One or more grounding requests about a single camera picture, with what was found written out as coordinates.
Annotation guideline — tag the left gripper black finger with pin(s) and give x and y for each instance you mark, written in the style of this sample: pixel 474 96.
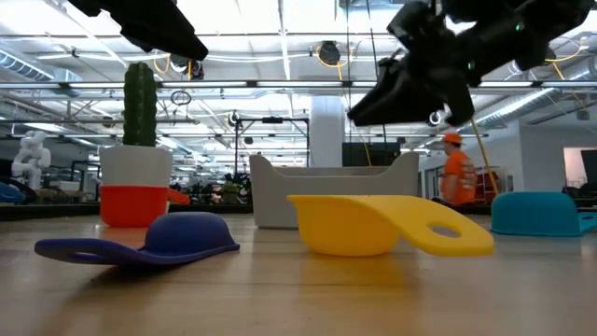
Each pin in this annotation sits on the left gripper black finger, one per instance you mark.
pixel 172 32

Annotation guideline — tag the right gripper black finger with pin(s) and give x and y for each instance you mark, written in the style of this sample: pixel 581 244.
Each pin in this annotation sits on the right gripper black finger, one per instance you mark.
pixel 392 72
pixel 401 102

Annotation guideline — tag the yellow measuring cup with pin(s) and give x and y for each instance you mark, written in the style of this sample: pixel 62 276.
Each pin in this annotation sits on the yellow measuring cup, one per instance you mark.
pixel 345 224

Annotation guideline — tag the grey plastic basket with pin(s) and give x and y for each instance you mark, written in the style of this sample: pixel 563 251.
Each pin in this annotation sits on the grey plastic basket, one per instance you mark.
pixel 275 200

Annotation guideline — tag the teal measuring cup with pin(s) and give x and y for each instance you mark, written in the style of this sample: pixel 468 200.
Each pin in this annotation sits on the teal measuring cup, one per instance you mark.
pixel 531 214

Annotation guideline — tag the red measuring cup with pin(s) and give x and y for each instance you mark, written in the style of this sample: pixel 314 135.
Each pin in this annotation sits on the red measuring cup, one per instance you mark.
pixel 133 205

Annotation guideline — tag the small navy measuring cup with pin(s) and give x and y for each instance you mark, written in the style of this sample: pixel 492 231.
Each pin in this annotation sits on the small navy measuring cup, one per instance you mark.
pixel 186 233

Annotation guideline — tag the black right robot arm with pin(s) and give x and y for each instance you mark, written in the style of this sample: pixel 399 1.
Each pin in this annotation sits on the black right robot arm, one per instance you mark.
pixel 536 23

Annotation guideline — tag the white building column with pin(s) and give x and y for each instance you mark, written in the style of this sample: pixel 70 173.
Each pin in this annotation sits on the white building column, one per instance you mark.
pixel 326 126

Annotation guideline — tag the green cactus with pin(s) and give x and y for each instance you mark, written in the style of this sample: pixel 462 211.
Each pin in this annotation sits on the green cactus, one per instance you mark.
pixel 140 107

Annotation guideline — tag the person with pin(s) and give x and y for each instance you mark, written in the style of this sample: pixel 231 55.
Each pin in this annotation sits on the person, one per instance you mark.
pixel 459 177

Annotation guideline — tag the red tool cart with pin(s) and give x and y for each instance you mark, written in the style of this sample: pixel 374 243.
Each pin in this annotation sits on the red tool cart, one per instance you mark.
pixel 490 184

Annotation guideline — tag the black gantry stand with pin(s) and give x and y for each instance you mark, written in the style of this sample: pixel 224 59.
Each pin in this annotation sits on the black gantry stand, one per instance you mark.
pixel 273 120

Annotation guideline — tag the white hexagonal plant pot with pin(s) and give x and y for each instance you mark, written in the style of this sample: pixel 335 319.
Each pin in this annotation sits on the white hexagonal plant pot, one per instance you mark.
pixel 135 165

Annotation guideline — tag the small potted plant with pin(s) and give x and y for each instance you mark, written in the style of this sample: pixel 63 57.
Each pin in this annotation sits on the small potted plant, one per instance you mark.
pixel 229 189

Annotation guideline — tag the white humanoid robot figure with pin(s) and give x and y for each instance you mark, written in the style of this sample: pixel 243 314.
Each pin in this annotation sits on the white humanoid robot figure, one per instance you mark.
pixel 30 158

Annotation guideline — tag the black monitor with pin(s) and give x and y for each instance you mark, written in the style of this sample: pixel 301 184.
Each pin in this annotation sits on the black monitor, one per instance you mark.
pixel 590 165

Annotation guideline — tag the black wall screen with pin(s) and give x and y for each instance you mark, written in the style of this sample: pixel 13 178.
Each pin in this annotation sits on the black wall screen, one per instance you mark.
pixel 373 154

